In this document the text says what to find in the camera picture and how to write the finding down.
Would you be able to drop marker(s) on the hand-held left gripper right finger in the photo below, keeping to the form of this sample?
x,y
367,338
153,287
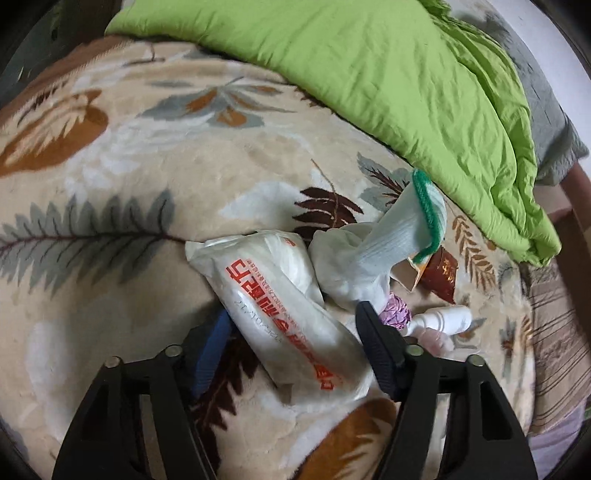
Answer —
x,y
378,350

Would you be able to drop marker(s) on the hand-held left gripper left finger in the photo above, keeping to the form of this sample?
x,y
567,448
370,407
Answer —
x,y
212,350

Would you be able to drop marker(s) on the purple ball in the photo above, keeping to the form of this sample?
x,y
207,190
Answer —
x,y
397,314

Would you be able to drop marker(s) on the clear plastic wrapper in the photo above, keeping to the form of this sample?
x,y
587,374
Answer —
x,y
436,344

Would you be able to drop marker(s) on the white packet with red print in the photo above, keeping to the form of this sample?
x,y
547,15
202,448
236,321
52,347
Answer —
x,y
277,314

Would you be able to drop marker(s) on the white spray bottle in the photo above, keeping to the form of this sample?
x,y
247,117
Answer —
x,y
448,319

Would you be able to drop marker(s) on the white sock with green cuff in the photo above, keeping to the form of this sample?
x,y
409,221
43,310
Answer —
x,y
392,240

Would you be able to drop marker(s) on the small yellow cardboard box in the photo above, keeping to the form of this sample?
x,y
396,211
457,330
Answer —
x,y
406,274

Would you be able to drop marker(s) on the shiny brown wrapper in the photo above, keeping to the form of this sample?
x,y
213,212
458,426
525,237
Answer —
x,y
438,277

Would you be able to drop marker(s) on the striped brown pillow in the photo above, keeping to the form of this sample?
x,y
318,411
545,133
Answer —
x,y
554,346

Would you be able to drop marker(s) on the leaf print blanket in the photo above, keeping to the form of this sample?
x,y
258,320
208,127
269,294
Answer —
x,y
138,152

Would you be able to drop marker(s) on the brown headboard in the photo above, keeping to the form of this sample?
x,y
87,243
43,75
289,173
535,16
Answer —
x,y
577,207

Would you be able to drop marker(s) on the grey quilt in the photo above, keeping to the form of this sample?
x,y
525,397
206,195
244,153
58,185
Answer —
x,y
549,129

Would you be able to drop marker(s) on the green quilt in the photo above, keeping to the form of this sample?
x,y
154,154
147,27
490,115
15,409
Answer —
x,y
346,69

